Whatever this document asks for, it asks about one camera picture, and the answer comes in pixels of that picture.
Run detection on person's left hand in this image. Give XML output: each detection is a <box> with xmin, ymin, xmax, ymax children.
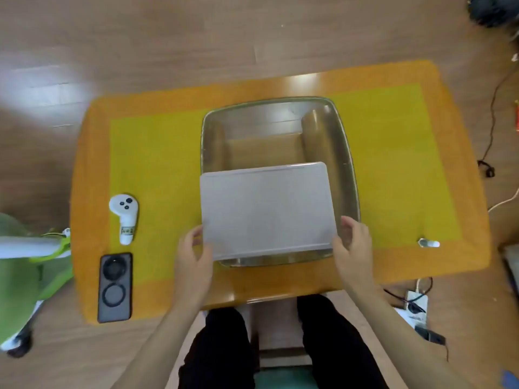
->
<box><xmin>173</xmin><ymin>224</ymin><xmax>215</xmax><ymax>311</ymax></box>

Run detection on person's right hand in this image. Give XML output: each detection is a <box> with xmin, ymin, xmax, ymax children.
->
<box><xmin>332</xmin><ymin>216</ymin><xmax>376</xmax><ymax>296</ymax></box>

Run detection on white box lid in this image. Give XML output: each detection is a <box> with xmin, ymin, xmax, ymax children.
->
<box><xmin>199</xmin><ymin>162</ymin><xmax>340</xmax><ymax>262</ymax></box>

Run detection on person's right forearm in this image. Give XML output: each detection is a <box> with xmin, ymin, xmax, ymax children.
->
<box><xmin>348</xmin><ymin>288</ymin><xmax>475</xmax><ymax>389</ymax></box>

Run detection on person's left forearm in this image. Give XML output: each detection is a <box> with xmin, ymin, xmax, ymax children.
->
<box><xmin>110</xmin><ymin>301</ymin><xmax>205</xmax><ymax>389</ymax></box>

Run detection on person's black trousers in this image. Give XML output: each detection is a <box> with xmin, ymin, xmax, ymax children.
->
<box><xmin>178</xmin><ymin>294</ymin><xmax>390</xmax><ymax>389</ymax></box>

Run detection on white power strip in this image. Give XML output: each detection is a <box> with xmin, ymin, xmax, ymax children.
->
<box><xmin>395</xmin><ymin>289</ymin><xmax>430</xmax><ymax>328</ymax></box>

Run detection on black smartphone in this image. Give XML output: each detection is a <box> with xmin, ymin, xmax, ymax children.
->
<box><xmin>97</xmin><ymin>252</ymin><xmax>134</xmax><ymax>324</ymax></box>

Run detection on white handheld controller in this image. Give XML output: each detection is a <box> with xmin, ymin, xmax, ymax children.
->
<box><xmin>108</xmin><ymin>193</ymin><xmax>139</xmax><ymax>246</ymax></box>

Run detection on yellow table mat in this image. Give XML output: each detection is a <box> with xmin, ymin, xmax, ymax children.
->
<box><xmin>109</xmin><ymin>83</ymin><xmax>463</xmax><ymax>286</ymax></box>

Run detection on black power adapter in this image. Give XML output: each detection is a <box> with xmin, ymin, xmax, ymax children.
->
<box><xmin>414</xmin><ymin>326</ymin><xmax>447</xmax><ymax>346</ymax></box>

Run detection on green seat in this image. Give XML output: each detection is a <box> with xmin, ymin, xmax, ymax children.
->
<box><xmin>253</xmin><ymin>366</ymin><xmax>319</xmax><ymax>389</ymax></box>

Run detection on stainless steel tray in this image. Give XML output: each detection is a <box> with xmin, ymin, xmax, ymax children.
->
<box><xmin>201</xmin><ymin>97</ymin><xmax>362</xmax><ymax>268</ymax></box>

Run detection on green and white chair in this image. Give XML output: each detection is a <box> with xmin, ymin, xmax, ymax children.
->
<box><xmin>0</xmin><ymin>213</ymin><xmax>75</xmax><ymax>358</ymax></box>

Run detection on black garbage bag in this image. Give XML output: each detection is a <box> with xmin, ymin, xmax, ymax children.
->
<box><xmin>466</xmin><ymin>0</ymin><xmax>519</xmax><ymax>29</ymax></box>

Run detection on black floor cable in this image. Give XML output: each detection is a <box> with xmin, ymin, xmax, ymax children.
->
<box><xmin>477</xmin><ymin>64</ymin><xmax>519</xmax><ymax>179</ymax></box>

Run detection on white floor cable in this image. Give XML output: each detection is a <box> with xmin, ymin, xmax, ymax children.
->
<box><xmin>488</xmin><ymin>198</ymin><xmax>519</xmax><ymax>214</ymax></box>

